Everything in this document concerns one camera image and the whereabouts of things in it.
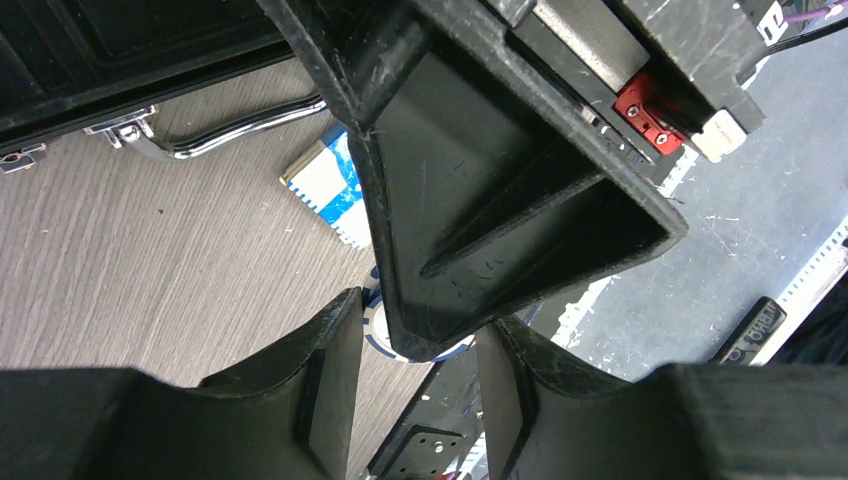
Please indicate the blue white chip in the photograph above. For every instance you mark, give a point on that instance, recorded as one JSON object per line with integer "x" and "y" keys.
{"x": 375, "y": 325}

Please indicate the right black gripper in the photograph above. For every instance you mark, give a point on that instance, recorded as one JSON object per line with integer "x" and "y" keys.
{"x": 485, "y": 189}

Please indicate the blue playing card deck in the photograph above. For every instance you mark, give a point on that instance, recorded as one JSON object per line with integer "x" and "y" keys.
{"x": 325, "y": 179}

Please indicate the black poker chip case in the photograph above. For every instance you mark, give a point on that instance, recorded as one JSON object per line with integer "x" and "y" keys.
{"x": 103, "y": 66}

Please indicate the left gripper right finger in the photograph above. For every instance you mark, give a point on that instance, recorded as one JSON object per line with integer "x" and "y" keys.
{"x": 550, "y": 415}

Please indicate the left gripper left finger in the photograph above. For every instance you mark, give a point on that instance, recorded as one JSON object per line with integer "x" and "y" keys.
{"x": 284, "y": 412}

